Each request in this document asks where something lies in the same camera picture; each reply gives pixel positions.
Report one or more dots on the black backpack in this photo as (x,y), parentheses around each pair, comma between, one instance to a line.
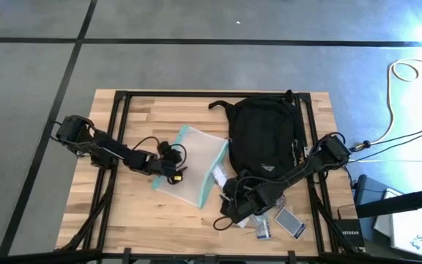
(262,132)

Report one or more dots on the white mesh pouch teal trim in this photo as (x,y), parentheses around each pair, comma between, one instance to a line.
(196,165)

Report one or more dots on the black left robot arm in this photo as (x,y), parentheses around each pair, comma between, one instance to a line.
(108,148)

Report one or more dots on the grey metal mounting plate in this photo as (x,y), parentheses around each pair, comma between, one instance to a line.
(306,150)

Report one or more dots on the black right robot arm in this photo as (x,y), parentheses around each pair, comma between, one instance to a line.
(337,148)

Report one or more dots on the grey card dark border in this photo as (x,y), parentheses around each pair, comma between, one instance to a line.
(288,221)

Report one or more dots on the white box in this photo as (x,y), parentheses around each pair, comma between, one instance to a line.
(416,231)

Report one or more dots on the black table clamp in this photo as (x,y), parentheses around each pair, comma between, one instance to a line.
(126,254)
(291,256)

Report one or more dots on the black diagonal support beam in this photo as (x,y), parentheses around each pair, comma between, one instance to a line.
(398,201)

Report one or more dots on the grey-blue case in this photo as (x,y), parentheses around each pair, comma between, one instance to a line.
(368,187)

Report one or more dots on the black Netgear box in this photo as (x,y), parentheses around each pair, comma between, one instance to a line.
(350,232)

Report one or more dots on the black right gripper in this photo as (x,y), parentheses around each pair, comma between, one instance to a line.
(244,199)

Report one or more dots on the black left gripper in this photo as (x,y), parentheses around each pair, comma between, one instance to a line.
(169,165)

